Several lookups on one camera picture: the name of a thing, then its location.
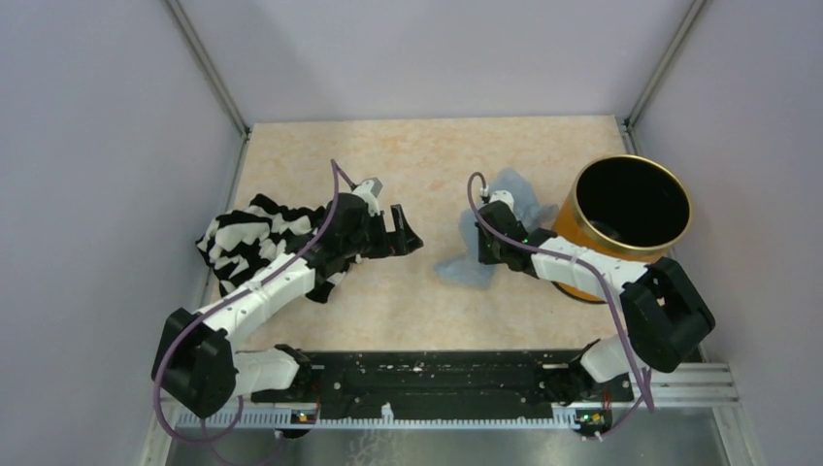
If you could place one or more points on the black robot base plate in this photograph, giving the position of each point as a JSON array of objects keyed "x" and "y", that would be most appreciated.
[{"x": 348, "y": 360}]

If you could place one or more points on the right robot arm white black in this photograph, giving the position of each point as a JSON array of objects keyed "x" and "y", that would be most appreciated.
[{"x": 659, "y": 314}]

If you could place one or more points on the right aluminium corner post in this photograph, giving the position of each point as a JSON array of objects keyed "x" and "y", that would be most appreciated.
[{"x": 689, "y": 21}]

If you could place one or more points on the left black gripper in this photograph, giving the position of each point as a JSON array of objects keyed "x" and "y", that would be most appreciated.
[{"x": 403, "y": 242}]

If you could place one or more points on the aluminium corner post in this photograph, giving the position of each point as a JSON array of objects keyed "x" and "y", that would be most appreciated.
[
  {"x": 689, "y": 21},
  {"x": 206, "y": 65}
]

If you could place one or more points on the left aluminium corner post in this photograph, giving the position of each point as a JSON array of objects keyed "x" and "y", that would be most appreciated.
[{"x": 206, "y": 65}]

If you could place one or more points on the aluminium frame rail front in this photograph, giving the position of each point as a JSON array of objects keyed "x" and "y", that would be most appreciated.
[{"x": 691, "y": 386}]

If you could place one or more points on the orange gold-rimmed trash bin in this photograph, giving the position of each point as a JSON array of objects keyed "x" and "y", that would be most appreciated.
[{"x": 625, "y": 206}]

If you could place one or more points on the white toothed cable duct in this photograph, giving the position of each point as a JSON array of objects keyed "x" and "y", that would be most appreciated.
[{"x": 285, "y": 418}]

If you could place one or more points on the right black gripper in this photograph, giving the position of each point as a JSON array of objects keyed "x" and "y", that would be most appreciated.
[{"x": 483, "y": 256}]

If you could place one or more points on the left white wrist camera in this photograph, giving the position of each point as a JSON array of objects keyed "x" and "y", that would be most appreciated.
[{"x": 369, "y": 191}]

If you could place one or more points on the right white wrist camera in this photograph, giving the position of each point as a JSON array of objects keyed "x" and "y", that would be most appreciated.
[{"x": 500, "y": 195}]

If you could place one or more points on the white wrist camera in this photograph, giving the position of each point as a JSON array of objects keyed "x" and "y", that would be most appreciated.
[
  {"x": 500, "y": 195},
  {"x": 369, "y": 191}
]

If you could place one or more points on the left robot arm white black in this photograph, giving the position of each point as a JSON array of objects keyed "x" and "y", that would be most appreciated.
[{"x": 198, "y": 360}]

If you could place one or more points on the translucent blue plastic trash bag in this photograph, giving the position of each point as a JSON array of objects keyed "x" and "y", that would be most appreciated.
[{"x": 465, "y": 268}]

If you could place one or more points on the black white striped cloth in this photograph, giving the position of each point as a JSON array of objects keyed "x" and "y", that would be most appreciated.
[{"x": 240, "y": 243}]

